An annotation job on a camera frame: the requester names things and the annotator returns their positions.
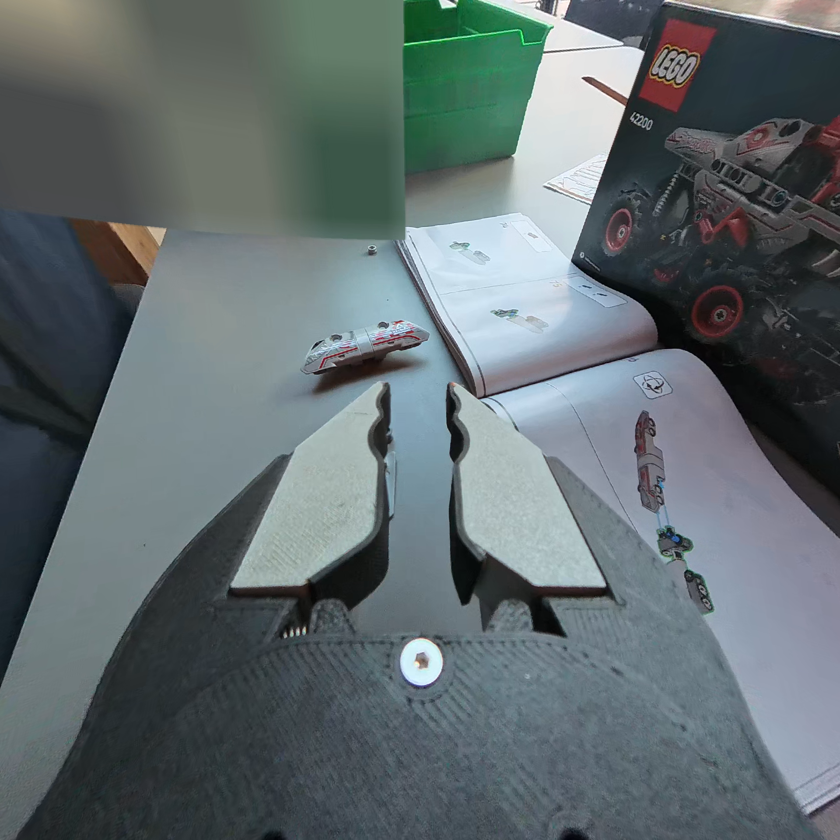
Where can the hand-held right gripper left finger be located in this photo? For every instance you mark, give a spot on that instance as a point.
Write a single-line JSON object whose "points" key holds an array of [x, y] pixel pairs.
{"points": [[321, 512]]}

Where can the black lego box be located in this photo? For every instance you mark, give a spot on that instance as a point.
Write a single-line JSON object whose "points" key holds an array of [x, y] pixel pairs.
{"points": [[741, 197]]}

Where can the green plastic bin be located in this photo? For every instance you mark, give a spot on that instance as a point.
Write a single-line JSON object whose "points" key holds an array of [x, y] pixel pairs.
{"points": [[466, 92]]}

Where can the lego instruction booklet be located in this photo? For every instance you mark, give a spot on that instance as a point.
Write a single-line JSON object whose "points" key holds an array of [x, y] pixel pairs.
{"points": [[538, 315]]}

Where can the person's dark clothed body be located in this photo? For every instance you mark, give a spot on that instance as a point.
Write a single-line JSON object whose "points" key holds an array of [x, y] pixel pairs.
{"points": [[46, 394]]}

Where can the wooden frame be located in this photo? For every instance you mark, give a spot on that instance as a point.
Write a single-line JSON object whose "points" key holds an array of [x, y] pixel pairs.
{"points": [[124, 249]]}

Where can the lego sticker sheet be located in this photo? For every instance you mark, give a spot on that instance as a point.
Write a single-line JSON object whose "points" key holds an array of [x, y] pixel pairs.
{"points": [[581, 180]]}

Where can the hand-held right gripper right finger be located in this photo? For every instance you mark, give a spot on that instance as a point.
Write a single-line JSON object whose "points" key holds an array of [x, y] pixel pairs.
{"points": [[518, 512]]}

